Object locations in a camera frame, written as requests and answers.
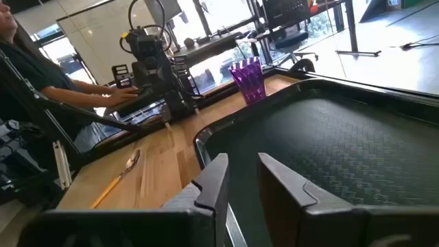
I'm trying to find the silver aluminium bracket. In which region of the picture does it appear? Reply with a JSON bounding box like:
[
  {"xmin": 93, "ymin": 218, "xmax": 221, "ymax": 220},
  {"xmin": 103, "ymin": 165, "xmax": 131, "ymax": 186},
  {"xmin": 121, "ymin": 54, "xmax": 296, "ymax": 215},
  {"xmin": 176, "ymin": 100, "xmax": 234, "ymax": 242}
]
[{"xmin": 52, "ymin": 139, "xmax": 73, "ymax": 190}]

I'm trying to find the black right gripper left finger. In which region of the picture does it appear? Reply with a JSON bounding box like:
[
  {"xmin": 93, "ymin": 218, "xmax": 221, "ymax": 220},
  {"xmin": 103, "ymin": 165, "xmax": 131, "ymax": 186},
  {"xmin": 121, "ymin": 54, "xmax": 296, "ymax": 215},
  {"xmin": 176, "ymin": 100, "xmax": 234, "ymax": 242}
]
[{"xmin": 16, "ymin": 152, "xmax": 230, "ymax": 247}]

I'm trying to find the purple faceted plastic cup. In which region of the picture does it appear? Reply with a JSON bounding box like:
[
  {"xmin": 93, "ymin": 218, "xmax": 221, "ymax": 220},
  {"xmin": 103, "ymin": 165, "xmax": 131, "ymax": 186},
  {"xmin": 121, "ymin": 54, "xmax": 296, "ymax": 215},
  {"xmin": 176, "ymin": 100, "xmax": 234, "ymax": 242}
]
[{"xmin": 228, "ymin": 56, "xmax": 268, "ymax": 106}]

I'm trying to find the black floor cable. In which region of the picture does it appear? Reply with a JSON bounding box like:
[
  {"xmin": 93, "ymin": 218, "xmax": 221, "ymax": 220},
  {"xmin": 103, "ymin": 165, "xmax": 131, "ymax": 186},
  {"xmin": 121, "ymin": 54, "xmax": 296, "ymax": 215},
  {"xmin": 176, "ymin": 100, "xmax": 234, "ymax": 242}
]
[{"xmin": 389, "ymin": 33, "xmax": 439, "ymax": 49}]

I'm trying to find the black office chair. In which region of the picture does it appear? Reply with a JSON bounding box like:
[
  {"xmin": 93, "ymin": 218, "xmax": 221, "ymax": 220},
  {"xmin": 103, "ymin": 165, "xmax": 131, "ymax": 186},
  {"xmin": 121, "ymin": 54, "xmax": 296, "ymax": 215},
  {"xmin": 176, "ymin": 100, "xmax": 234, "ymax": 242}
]
[{"xmin": 272, "ymin": 29, "xmax": 320, "ymax": 71}]

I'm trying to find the person's hand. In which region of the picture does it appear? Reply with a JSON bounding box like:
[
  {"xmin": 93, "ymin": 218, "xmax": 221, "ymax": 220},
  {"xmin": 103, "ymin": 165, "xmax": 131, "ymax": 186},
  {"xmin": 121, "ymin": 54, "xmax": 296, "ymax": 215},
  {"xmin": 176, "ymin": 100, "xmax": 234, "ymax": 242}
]
[{"xmin": 108, "ymin": 86, "xmax": 140, "ymax": 106}]

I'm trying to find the dark green plastic tray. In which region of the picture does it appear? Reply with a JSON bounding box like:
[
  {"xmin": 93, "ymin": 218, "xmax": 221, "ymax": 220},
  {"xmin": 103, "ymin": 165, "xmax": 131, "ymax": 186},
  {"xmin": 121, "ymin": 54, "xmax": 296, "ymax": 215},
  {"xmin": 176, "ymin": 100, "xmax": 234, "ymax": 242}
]
[{"xmin": 193, "ymin": 78, "xmax": 439, "ymax": 247}]

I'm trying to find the black slotted handle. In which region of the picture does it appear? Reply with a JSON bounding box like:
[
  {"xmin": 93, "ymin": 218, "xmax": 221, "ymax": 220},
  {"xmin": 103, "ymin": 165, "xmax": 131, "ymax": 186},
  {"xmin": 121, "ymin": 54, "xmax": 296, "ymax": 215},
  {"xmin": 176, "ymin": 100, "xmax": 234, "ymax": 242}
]
[{"xmin": 110, "ymin": 64, "xmax": 134, "ymax": 90}]

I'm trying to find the metal spoon with yellow handle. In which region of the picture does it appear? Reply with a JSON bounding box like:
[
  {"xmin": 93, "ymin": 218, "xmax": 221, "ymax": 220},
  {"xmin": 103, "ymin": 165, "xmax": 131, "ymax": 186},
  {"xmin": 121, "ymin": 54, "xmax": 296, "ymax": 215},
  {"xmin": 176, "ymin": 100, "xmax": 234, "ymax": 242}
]
[{"xmin": 89, "ymin": 148, "xmax": 141, "ymax": 209}]

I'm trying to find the black monitor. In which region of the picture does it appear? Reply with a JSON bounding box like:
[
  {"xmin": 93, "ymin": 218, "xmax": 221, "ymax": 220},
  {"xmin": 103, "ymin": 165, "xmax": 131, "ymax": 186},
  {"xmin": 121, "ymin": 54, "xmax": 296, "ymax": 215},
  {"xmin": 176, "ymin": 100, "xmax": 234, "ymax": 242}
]
[{"xmin": 261, "ymin": 0, "xmax": 312, "ymax": 31}]

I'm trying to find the black standing desk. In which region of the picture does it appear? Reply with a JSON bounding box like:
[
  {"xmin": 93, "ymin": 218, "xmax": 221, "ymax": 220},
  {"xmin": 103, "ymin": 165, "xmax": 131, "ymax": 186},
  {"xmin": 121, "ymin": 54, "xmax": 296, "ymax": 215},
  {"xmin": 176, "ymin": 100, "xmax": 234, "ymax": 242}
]
[{"xmin": 173, "ymin": 31, "xmax": 250, "ymax": 68}]

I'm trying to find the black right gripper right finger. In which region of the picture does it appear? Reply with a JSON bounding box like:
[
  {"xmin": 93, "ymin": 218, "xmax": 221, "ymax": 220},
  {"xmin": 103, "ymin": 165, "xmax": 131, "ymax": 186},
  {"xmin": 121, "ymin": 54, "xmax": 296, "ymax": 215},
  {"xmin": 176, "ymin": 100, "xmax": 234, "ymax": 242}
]
[{"xmin": 257, "ymin": 152, "xmax": 439, "ymax": 247}]

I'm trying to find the black diagonal frame brace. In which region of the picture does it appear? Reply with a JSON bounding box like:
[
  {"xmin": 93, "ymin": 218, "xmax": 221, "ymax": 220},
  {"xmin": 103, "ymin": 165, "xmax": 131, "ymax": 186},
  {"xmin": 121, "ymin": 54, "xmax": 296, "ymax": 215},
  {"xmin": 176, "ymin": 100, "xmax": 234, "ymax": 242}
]
[{"xmin": 0, "ymin": 49, "xmax": 141, "ymax": 162}]

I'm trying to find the person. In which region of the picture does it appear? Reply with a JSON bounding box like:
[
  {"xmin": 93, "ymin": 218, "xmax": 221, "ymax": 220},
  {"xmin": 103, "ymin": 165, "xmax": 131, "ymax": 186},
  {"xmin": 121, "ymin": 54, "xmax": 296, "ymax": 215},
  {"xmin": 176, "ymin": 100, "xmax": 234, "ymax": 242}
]
[{"xmin": 0, "ymin": 0, "xmax": 140, "ymax": 155}]

